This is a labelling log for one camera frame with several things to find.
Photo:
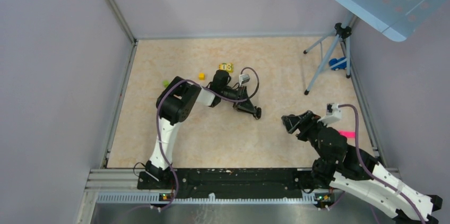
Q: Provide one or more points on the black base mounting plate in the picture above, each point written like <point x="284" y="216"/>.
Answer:
<point x="234" y="183"/>

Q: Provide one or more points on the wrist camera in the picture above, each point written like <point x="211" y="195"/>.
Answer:
<point x="333" y="114"/>
<point x="243" y="78"/>

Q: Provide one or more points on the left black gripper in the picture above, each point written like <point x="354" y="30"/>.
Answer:
<point x="246" y="106"/>

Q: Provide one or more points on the pink marker pen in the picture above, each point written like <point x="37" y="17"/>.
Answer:
<point x="348" y="134"/>

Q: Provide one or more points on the blue toy car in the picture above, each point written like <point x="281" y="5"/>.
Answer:
<point x="338" y="63"/>

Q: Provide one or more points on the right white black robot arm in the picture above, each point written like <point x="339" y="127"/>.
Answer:
<point x="343" y="166"/>

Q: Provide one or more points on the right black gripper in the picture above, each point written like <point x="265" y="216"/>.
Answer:
<point x="303" y="122"/>

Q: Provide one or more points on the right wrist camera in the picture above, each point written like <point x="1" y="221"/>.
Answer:
<point x="333" y="114"/>

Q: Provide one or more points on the light blue tripod stand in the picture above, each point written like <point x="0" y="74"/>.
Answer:
<point x="341" y="34"/>

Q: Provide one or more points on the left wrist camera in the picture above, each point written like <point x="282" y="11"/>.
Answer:
<point x="243" y="78"/>

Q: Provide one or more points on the black earbud charging case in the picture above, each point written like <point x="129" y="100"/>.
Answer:
<point x="258" y="113"/>

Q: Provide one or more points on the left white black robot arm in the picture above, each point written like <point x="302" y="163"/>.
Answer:
<point x="175" y="104"/>

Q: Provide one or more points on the white cable duct strip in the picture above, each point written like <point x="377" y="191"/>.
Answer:
<point x="156" y="198"/>

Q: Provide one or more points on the yellow number block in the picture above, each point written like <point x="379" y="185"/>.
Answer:
<point x="229" y="67"/>

